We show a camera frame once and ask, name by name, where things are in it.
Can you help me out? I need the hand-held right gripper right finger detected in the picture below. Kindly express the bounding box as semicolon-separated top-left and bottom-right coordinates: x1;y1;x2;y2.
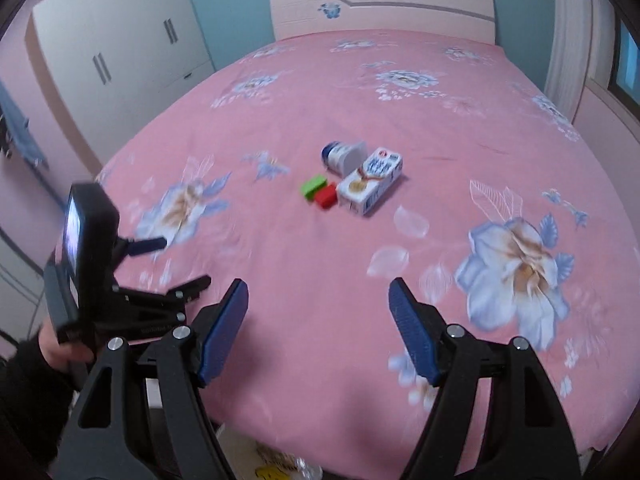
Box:
388;277;583;480

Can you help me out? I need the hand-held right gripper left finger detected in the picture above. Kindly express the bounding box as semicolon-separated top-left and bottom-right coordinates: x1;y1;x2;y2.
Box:
57;278;250;480

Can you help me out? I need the dark framed window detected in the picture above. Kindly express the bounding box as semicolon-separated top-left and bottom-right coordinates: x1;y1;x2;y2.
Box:
607;15;640;106

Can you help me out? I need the green block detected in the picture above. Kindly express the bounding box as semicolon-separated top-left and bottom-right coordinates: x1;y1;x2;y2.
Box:
300;175;328;202

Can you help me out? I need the person's left forearm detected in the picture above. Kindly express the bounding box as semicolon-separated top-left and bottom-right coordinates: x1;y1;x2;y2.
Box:
0;337;83;468

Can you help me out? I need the white milk carton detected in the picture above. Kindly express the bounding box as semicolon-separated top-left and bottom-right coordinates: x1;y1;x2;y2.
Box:
336;148;404;217

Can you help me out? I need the cream wardrobe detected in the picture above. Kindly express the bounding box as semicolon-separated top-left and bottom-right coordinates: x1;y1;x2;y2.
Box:
25;0;216;168

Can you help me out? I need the blue white yogurt cup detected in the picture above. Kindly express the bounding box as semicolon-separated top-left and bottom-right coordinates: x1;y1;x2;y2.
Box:
321;141;370;177

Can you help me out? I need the pale curtain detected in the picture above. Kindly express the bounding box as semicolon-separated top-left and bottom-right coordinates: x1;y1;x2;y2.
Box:
544;0;593;123

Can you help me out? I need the white plastic-lined trash bin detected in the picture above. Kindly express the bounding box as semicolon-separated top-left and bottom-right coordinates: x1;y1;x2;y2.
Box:
217;422;326;480

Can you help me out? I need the cream bed headboard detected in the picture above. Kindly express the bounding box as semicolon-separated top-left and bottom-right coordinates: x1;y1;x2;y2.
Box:
269;0;496;46

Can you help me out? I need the red block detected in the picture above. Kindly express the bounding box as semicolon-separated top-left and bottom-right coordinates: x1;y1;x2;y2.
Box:
314;183;339;209

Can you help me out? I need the pink floral blanket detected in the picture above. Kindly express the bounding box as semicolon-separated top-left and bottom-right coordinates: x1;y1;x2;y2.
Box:
92;30;640;456

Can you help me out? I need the person's left hand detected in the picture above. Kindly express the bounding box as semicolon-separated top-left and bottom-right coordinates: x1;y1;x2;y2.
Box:
39;320;96;367

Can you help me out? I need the blue hanging cloth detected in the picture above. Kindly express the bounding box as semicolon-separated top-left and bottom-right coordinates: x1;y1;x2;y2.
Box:
0;80;48;168

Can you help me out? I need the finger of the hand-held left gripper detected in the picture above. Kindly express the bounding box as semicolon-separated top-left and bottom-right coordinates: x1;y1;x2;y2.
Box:
114;236;168;276
165;275;212;306

